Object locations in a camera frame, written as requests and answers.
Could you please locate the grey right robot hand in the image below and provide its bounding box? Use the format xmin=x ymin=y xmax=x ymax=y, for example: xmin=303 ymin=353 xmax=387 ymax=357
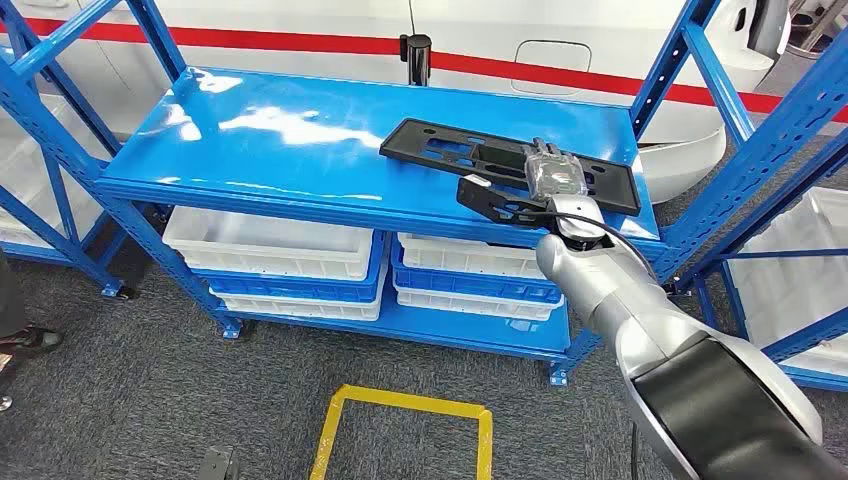
xmin=523 ymin=137 xmax=591 ymax=203

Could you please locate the yellow floor tape square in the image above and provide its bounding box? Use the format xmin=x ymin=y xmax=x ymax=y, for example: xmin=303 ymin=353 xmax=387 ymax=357
xmin=309 ymin=384 xmax=495 ymax=480

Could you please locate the person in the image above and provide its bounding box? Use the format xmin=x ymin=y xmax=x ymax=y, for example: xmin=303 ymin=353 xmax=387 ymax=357
xmin=0 ymin=254 xmax=66 ymax=413

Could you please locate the large white storage bin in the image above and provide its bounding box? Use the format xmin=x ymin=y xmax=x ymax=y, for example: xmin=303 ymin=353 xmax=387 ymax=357
xmin=727 ymin=186 xmax=848 ymax=376
xmin=0 ymin=92 xmax=111 ymax=250

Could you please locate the long black plastic part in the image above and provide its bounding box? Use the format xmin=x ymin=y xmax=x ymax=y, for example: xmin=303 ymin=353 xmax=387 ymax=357
xmin=378 ymin=117 xmax=643 ymax=217

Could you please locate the black hanging cable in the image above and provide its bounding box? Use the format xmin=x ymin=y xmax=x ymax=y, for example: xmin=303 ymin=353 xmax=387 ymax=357
xmin=627 ymin=423 xmax=643 ymax=480

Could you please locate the black barrier post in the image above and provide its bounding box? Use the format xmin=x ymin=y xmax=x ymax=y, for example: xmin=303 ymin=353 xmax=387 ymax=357
xmin=399 ymin=33 xmax=433 ymax=87

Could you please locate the thin black camera cable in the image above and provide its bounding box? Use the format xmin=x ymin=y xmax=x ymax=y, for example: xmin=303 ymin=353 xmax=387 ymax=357
xmin=529 ymin=210 xmax=657 ymax=280

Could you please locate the dark left wrist camera bracket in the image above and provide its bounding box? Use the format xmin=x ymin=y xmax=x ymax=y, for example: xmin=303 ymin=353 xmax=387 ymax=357
xmin=197 ymin=445 xmax=241 ymax=480

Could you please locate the black right wrist camera bracket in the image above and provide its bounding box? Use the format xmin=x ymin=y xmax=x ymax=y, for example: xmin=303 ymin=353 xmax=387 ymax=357
xmin=455 ymin=173 xmax=564 ymax=231

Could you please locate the red barrier belt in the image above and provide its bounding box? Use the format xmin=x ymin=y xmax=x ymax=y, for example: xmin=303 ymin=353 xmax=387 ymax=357
xmin=0 ymin=16 xmax=848 ymax=124

